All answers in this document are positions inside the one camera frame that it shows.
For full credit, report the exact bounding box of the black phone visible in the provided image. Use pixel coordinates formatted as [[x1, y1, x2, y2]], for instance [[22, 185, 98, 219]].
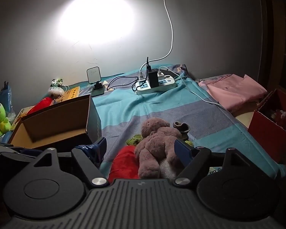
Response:
[[157, 69, 180, 78]]

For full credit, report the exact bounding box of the long red plush toy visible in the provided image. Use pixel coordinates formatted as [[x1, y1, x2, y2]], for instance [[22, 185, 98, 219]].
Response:
[[27, 97, 55, 115]]

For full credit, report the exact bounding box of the red soft cloth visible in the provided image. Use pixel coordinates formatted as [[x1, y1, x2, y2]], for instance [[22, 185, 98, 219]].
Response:
[[108, 145, 140, 183]]

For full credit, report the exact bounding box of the blue plastic container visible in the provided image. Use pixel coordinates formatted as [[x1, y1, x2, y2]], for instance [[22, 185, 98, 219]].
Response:
[[0, 131, 16, 145]]

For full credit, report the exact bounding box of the cartoon cover book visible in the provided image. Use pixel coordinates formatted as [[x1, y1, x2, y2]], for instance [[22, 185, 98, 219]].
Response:
[[11, 106, 35, 131]]

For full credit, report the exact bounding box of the yellow book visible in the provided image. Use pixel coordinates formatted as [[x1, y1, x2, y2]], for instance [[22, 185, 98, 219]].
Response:
[[58, 87, 81, 103]]

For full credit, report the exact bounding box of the green phone stand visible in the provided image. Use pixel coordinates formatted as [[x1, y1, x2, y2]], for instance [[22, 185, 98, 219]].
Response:
[[86, 66, 105, 97]]

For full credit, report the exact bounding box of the white power strip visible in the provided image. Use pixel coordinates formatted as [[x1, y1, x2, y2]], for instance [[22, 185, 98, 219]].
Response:
[[136, 75, 177, 95]]

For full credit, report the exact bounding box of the brown cardboard box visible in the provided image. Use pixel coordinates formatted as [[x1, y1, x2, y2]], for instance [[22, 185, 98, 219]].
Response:
[[8, 94, 102, 149]]

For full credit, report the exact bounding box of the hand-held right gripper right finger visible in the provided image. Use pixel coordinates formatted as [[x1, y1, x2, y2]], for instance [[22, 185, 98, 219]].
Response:
[[174, 139, 245, 186]]

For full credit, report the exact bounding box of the black cable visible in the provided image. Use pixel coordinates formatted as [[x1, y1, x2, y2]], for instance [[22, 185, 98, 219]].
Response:
[[107, 57, 150, 93]]

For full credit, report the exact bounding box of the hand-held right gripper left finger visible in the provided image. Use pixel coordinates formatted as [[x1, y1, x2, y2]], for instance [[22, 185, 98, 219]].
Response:
[[33, 137, 109, 188]]

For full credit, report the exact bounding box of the fluffy panda ornament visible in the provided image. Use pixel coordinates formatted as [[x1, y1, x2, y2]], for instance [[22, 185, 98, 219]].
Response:
[[48, 77, 65, 101]]

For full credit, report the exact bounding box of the green terry towel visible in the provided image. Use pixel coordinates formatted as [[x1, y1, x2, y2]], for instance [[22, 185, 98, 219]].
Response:
[[126, 134, 194, 148]]

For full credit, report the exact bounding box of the black charger adapter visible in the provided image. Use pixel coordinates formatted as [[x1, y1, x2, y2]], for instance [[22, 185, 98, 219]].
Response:
[[148, 69, 159, 89]]

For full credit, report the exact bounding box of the green frog plush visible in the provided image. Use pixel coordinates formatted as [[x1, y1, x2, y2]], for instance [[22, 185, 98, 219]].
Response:
[[0, 101, 12, 136]]

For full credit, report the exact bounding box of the blue pouch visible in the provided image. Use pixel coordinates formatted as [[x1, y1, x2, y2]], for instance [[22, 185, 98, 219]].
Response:
[[0, 81, 13, 111]]

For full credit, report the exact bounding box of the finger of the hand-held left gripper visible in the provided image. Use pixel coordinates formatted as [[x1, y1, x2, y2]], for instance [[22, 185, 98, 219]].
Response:
[[18, 148, 44, 158]]

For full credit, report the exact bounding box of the dark wooden cabinet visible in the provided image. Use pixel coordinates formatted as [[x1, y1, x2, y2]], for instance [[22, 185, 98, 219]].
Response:
[[259, 0, 286, 96]]

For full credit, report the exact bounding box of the crumpled clear plastic bag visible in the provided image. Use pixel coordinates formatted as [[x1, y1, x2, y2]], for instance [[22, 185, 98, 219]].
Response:
[[6, 108, 17, 126]]

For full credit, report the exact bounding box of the long white cable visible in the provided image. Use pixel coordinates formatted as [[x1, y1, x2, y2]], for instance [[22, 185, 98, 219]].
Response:
[[139, 0, 174, 81]]

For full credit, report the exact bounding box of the red storage box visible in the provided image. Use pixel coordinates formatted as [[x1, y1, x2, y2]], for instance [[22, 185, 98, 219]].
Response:
[[248, 89, 286, 164]]

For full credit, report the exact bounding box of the pinkish brown plush bear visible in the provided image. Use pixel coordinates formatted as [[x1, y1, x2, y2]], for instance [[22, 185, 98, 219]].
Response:
[[134, 117, 185, 179]]

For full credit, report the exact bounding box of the thin white charging cable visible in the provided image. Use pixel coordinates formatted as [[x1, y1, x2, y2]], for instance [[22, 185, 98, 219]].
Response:
[[157, 66, 221, 106]]

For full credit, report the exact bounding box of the dark olive knit bootie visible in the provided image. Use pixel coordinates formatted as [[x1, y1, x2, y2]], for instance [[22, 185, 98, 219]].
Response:
[[173, 122, 190, 140]]

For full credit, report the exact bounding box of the folded pink cloth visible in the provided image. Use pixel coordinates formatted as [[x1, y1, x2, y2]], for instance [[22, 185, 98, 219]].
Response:
[[197, 74, 268, 112]]

